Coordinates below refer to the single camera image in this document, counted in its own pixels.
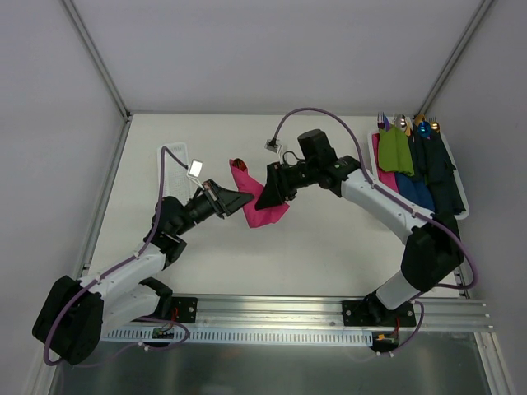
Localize magenta paper napkin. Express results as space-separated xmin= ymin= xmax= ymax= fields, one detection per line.
xmin=228 ymin=156 xmax=291 ymax=230

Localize gold ornate spoon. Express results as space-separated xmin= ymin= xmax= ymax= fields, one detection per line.
xmin=233 ymin=158 xmax=247 ymax=171

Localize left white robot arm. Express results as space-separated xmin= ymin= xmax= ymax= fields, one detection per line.
xmin=32 ymin=179 xmax=254 ymax=365

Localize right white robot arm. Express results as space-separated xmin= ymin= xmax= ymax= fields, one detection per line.
xmin=255 ymin=129 xmax=464 ymax=327

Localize green rolled napkin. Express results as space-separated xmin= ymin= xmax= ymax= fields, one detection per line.
xmin=378 ymin=126 xmax=415 ymax=176

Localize blue rolled napkin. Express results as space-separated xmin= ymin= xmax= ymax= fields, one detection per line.
xmin=395 ymin=173 xmax=436 ymax=211

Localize dark navy rolled napkin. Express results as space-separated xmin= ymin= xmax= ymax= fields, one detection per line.
xmin=408 ymin=132 xmax=427 ymax=182

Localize dark teal rolled napkin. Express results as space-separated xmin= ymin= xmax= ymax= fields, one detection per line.
xmin=422 ymin=132 xmax=465 ymax=215

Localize white napkin tray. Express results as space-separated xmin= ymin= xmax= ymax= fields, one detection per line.
xmin=368 ymin=121 xmax=468 ymax=219

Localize white slotted cutlery basket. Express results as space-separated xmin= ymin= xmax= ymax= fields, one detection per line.
xmin=157 ymin=142 xmax=193 ymax=205

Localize purple fork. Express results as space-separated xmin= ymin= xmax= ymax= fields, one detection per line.
xmin=377 ymin=112 xmax=390 ymax=130

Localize silver spoon in tray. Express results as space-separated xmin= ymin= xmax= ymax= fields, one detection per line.
xmin=394 ymin=114 xmax=412 ymax=136

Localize blue spoon in tray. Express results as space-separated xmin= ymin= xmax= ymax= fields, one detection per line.
xmin=418 ymin=120 xmax=432 ymax=138

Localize gold spoon in tray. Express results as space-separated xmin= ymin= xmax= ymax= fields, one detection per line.
xmin=430 ymin=118 xmax=441 ymax=133

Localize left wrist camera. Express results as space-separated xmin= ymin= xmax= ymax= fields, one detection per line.
xmin=186 ymin=159 xmax=204 ymax=189

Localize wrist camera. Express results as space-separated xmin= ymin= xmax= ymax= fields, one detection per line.
xmin=186 ymin=159 xmax=204 ymax=189
xmin=264 ymin=138 xmax=284 ymax=163

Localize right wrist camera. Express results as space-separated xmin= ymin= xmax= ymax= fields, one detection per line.
xmin=264 ymin=138 xmax=284 ymax=163

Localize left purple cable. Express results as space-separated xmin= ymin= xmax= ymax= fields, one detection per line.
xmin=44 ymin=146 xmax=194 ymax=367

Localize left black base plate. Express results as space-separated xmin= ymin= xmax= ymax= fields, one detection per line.
xmin=168 ymin=296 xmax=198 ymax=323

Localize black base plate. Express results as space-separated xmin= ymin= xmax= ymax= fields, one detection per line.
xmin=168 ymin=296 xmax=198 ymax=323
xmin=341 ymin=295 xmax=417 ymax=328

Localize aluminium mounting rail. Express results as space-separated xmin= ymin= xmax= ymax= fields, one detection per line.
xmin=174 ymin=294 xmax=495 ymax=332

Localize white slotted cable duct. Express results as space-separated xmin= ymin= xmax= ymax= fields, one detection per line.
xmin=101 ymin=325 xmax=373 ymax=347

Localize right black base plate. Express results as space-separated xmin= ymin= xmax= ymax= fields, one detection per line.
xmin=341 ymin=295 xmax=417 ymax=328

